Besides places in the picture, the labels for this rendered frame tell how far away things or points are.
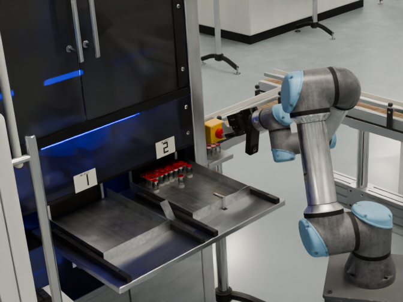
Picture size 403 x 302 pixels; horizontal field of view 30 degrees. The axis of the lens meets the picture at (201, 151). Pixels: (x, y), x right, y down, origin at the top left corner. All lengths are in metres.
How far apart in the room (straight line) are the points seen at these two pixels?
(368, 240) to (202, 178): 0.76
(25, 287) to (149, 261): 0.59
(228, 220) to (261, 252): 1.49
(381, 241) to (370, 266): 0.09
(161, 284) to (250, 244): 1.20
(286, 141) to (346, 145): 2.60
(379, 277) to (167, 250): 0.63
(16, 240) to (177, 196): 1.01
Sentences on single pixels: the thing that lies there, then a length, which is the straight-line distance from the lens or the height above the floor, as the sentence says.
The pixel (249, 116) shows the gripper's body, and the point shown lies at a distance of 2.61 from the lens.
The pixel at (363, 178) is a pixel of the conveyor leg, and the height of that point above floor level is 0.60.
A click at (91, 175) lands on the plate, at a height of 1.03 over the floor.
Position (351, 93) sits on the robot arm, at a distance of 2.20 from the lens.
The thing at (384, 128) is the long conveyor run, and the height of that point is 0.88.
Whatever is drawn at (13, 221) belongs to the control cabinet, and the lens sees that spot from 1.69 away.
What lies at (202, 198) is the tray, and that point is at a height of 0.88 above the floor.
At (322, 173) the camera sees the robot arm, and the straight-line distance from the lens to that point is 2.16.
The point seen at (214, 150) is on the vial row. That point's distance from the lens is 2.86.
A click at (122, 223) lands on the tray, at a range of 2.48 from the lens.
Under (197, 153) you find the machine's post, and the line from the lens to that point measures 2.76.
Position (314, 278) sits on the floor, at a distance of 3.72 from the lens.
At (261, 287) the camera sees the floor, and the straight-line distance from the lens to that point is 3.66.
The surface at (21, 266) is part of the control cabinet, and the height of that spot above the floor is 1.19.
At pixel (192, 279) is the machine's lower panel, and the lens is 2.98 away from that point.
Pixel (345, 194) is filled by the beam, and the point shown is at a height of 0.50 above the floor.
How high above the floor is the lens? 2.09
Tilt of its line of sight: 24 degrees down
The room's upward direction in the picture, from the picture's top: 4 degrees counter-clockwise
